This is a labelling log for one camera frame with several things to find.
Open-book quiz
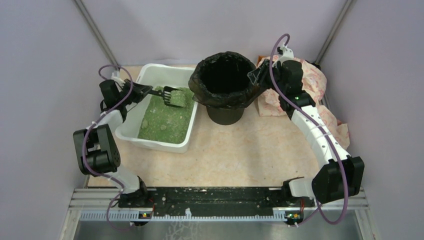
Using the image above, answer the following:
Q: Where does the black litter scoop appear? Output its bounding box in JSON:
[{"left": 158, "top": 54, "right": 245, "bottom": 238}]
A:
[{"left": 148, "top": 86, "right": 187, "bottom": 108}]

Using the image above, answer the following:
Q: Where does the white plastic litter box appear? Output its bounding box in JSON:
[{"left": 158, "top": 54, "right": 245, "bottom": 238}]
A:
[{"left": 115, "top": 63, "right": 198, "bottom": 153}]

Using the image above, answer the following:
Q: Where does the black trash bin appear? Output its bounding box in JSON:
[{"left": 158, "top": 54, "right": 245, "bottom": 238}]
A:
[{"left": 206, "top": 106, "right": 245, "bottom": 126}]

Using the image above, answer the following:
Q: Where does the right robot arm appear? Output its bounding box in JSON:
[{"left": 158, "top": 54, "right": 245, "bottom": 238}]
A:
[{"left": 247, "top": 59, "right": 365, "bottom": 204}]

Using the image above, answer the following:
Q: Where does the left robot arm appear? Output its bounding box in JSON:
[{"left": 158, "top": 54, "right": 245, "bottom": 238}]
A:
[{"left": 73, "top": 78, "right": 154, "bottom": 208}]

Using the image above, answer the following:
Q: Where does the black garbage bag liner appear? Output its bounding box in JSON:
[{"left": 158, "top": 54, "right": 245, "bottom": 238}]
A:
[{"left": 188, "top": 51, "right": 266, "bottom": 109}]

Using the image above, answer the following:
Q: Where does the pink floral cloth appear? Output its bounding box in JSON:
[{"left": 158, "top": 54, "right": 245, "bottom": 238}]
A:
[{"left": 257, "top": 57, "right": 350, "bottom": 150}]

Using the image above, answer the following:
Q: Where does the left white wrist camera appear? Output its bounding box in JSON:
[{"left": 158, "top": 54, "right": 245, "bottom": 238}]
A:
[{"left": 111, "top": 70, "right": 126, "bottom": 92}]

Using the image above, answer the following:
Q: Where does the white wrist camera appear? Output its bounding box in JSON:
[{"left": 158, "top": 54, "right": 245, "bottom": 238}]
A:
[
  {"left": 111, "top": 70, "right": 126, "bottom": 92},
  {"left": 277, "top": 46, "right": 294, "bottom": 63}
]

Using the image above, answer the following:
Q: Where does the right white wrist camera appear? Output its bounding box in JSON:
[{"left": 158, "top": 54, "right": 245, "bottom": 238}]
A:
[{"left": 277, "top": 46, "right": 294, "bottom": 63}]

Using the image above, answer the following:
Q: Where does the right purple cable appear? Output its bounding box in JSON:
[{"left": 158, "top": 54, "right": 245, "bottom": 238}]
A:
[{"left": 268, "top": 33, "right": 350, "bottom": 228}]

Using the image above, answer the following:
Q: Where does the purple cable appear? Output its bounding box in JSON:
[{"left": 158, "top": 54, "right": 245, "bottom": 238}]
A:
[
  {"left": 268, "top": 33, "right": 350, "bottom": 228},
  {"left": 81, "top": 64, "right": 137, "bottom": 232}
]

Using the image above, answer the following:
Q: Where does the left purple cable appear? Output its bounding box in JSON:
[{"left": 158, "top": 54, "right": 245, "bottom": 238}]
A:
[{"left": 81, "top": 64, "right": 137, "bottom": 232}]

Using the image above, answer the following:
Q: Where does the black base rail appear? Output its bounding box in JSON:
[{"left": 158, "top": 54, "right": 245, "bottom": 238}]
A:
[{"left": 67, "top": 179, "right": 319, "bottom": 223}]

